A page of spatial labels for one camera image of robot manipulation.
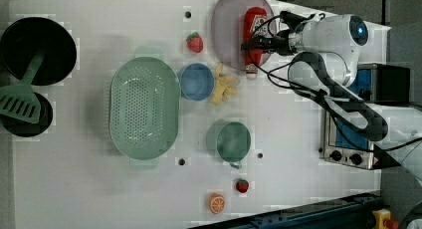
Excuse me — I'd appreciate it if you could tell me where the green slotted spatula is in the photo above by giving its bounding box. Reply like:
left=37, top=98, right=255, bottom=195
left=0, top=49, right=46, bottom=123

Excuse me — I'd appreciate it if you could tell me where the lilac round plate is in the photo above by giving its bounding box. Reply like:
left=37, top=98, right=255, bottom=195
left=211, top=0, right=274, bottom=71

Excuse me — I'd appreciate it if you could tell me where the small red toy strawberry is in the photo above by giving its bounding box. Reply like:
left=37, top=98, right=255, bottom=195
left=235, top=179, right=249, bottom=193

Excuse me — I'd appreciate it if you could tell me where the small black pot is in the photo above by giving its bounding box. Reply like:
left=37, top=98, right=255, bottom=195
left=1, top=93, right=53, bottom=137

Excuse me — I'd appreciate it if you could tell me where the blue round bowl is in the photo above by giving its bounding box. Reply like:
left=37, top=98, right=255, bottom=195
left=177, top=63, right=215, bottom=102

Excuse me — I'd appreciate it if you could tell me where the large black pot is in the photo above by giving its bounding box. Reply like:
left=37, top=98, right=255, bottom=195
left=1, top=17, right=77, bottom=86

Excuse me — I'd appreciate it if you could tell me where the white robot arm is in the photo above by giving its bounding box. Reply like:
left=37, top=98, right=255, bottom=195
left=241, top=11, right=422, bottom=179

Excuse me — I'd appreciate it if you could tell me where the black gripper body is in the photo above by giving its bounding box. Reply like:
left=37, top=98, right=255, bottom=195
left=263, top=11, right=301, bottom=56

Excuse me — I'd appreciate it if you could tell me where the green mug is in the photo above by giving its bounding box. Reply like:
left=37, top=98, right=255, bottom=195
left=206, top=120, right=252, bottom=169

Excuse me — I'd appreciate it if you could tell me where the red plush ketchup bottle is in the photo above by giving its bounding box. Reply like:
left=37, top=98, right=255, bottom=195
left=243, top=7, right=267, bottom=80

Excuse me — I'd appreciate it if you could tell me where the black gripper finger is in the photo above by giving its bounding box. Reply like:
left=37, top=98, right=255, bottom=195
left=241, top=43, right=276, bottom=52
left=248, top=36, right=285, bottom=46

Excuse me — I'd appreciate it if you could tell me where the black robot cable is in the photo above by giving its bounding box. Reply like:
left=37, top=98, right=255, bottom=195
left=245, top=11, right=422, bottom=153

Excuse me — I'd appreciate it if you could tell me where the blue metal frame rail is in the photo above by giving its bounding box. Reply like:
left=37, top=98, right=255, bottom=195
left=189, top=193, right=383, bottom=229

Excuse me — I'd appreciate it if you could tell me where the green perforated colander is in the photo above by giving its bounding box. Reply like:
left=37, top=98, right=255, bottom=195
left=108, top=46, right=181, bottom=169

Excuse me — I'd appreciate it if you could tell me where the silver black toaster oven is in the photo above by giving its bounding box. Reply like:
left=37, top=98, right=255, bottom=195
left=319, top=64, right=410, bottom=170

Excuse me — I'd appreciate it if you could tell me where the orange slice toy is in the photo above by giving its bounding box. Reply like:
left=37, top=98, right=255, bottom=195
left=208, top=193, right=225, bottom=214

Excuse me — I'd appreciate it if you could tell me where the yellow peeled banana toy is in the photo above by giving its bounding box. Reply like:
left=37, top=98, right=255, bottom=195
left=211, top=63, right=240, bottom=106

